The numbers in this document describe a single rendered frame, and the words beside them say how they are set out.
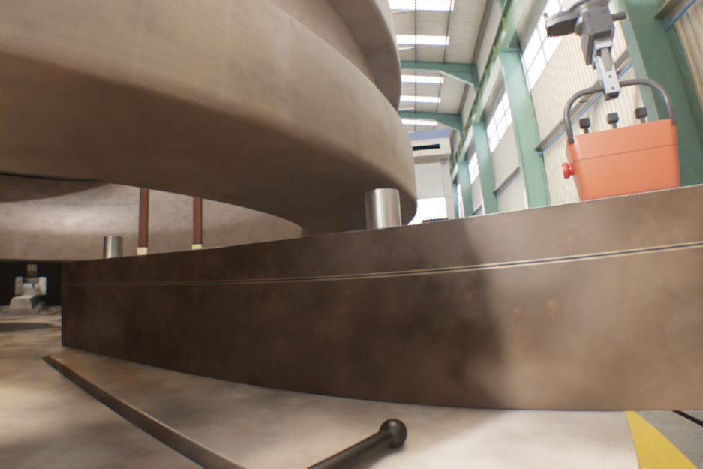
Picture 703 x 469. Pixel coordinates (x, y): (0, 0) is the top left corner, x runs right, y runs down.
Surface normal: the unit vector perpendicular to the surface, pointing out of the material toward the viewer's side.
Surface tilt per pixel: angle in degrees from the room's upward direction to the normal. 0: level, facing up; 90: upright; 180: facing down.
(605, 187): 97
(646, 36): 90
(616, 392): 90
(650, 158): 97
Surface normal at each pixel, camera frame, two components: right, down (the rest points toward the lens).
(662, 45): -0.19, -0.18
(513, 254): -0.51, -0.14
